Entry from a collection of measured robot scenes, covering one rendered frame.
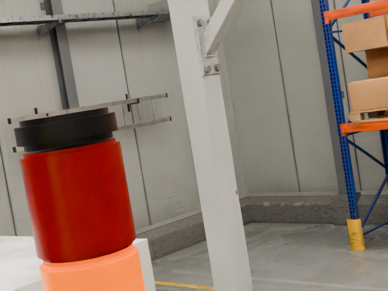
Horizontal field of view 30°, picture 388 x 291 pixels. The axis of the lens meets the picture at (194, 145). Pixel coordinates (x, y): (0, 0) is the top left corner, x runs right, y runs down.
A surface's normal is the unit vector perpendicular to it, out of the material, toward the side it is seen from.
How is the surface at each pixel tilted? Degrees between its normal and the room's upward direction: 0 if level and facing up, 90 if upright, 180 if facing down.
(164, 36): 90
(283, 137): 90
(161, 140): 90
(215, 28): 90
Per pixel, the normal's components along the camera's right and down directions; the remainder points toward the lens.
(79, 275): -0.04, 0.09
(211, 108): 0.75, -0.07
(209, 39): -0.64, 0.16
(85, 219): 0.21, 0.04
